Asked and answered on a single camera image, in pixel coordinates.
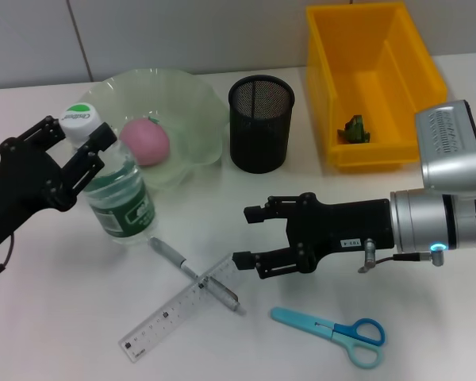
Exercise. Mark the black mesh pen holder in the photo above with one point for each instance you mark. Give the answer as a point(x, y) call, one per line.
point(258, 135)

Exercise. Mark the blue scissors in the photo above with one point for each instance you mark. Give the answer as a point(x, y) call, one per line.
point(297, 317)

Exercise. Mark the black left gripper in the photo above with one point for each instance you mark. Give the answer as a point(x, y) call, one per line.
point(24, 186)

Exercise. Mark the pink peach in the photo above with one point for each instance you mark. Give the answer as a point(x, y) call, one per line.
point(147, 143)

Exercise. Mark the clear green-label water bottle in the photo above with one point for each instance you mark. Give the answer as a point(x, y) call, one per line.
point(119, 206)

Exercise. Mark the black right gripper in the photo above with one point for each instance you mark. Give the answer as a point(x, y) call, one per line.
point(341, 224)

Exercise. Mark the green wavy glass fruit plate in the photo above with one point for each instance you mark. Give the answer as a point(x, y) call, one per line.
point(190, 119)

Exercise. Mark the yellow plastic bin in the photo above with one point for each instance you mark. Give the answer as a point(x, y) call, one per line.
point(381, 99)

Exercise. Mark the grey pen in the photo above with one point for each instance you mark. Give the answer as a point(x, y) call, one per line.
point(174, 258)

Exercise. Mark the transparent plastic ruler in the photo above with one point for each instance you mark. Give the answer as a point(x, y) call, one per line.
point(162, 317)

